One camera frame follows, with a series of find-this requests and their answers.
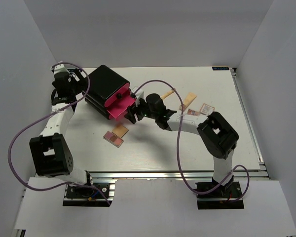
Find black pink drawer organizer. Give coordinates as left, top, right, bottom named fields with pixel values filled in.
left=85, top=65, right=131, bottom=119

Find aluminium table frame rail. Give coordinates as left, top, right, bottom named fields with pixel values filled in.
left=230, top=68, right=269, bottom=177

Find beige foundation tube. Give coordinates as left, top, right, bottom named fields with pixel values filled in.
left=179, top=92, right=197, bottom=111

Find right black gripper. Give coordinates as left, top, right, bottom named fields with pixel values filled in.
left=124, top=96, right=157, bottom=124

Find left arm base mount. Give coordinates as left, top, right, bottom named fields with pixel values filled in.
left=63, top=179, right=116, bottom=207

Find beige concealer tube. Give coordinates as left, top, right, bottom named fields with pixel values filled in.
left=160, top=89, right=175, bottom=100

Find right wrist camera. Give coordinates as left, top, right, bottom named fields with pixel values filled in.
left=131, top=86, right=144, bottom=105

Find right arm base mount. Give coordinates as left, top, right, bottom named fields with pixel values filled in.
left=196, top=182, right=244, bottom=210

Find small patterned sachet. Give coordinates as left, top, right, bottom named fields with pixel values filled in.
left=199, top=103, right=215, bottom=116

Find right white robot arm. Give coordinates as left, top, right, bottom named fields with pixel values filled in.
left=125, top=93, right=239, bottom=197

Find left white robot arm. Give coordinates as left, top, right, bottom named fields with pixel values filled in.
left=29, top=64, right=94, bottom=197

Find pink drawer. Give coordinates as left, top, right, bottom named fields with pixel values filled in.
left=105, top=90, right=136, bottom=120

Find right XDOF logo sticker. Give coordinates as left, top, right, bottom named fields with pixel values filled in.
left=212, top=66, right=229, bottom=71

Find pink eyeshadow palette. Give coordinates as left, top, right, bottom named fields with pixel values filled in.
left=103, top=131, right=124, bottom=148

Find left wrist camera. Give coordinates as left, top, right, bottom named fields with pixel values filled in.
left=51, top=64, right=69, bottom=75

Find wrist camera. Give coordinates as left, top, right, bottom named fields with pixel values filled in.
left=131, top=86, right=144, bottom=105
left=51, top=64, right=69, bottom=75

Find multi-colour blush palette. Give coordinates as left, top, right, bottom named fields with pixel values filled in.
left=186, top=109, right=200, bottom=116

